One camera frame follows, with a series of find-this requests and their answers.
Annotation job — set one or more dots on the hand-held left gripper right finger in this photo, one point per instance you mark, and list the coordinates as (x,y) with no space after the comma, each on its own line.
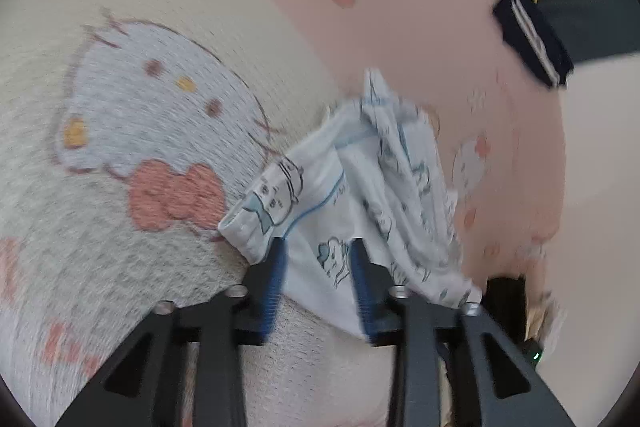
(362,292)

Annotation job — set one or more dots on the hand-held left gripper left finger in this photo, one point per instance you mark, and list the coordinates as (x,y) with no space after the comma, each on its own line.
(274,287)

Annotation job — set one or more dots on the light blue printed pajama pants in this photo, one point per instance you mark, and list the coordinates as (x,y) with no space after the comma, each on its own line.
(320,207)

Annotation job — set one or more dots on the navy white-striped garment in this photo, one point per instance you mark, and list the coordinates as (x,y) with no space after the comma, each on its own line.
(555,52)

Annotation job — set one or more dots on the pink white cat print blanket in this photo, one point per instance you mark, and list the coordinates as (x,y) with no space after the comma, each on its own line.
(150,7)

